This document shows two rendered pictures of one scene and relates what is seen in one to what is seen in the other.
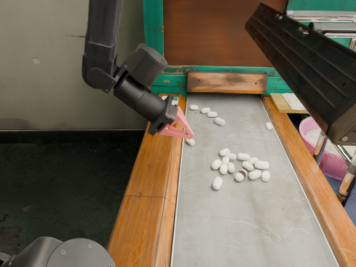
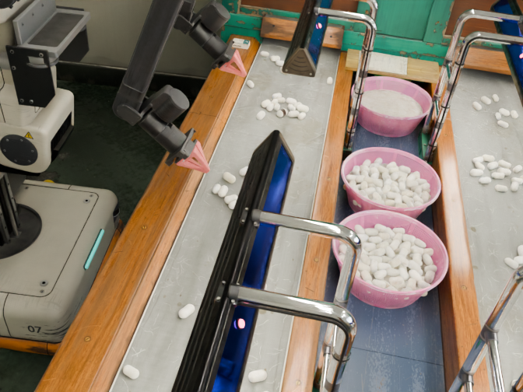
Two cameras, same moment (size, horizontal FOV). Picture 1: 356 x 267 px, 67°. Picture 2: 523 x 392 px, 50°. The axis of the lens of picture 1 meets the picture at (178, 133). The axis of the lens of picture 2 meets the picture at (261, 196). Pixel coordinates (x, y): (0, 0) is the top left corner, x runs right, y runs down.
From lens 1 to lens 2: 1.12 m
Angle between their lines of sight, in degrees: 9
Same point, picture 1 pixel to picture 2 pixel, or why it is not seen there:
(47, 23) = not seen: outside the picture
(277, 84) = (357, 40)
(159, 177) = (215, 104)
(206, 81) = (281, 28)
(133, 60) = (205, 12)
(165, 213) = (215, 125)
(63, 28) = not seen: outside the picture
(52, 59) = not seen: outside the picture
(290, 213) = (307, 139)
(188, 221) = (232, 134)
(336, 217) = (333, 141)
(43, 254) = (168, 88)
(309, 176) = (334, 118)
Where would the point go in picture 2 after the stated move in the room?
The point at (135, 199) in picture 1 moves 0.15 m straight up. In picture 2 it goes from (196, 115) to (196, 69)
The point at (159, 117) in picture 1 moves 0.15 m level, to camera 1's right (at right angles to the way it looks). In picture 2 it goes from (220, 56) to (271, 62)
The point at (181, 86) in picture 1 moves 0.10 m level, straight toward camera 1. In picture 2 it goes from (256, 29) to (252, 40)
